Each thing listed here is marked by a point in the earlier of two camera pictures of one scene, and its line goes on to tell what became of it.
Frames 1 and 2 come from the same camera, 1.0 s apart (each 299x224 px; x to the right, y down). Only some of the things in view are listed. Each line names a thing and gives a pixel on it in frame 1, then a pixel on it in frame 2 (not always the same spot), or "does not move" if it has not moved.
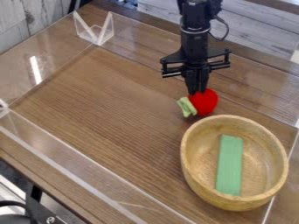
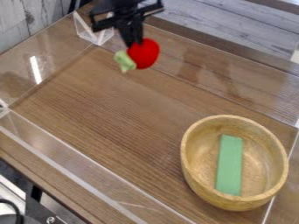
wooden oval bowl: x=234 y=161 does not move
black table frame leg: x=38 y=213 does not move
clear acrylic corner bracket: x=96 y=34 does not move
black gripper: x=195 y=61 → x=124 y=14
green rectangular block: x=228 y=166 does not move
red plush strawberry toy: x=204 y=101 → x=144 y=53
